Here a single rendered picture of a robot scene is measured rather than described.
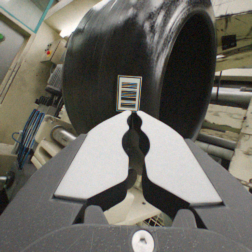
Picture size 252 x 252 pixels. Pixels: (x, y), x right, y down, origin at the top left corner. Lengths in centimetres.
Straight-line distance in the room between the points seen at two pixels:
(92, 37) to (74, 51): 7
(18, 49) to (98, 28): 63
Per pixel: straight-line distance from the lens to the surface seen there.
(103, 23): 33
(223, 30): 95
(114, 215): 33
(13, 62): 91
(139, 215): 44
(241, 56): 93
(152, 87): 27
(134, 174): 31
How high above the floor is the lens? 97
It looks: 5 degrees up
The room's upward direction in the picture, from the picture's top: 22 degrees clockwise
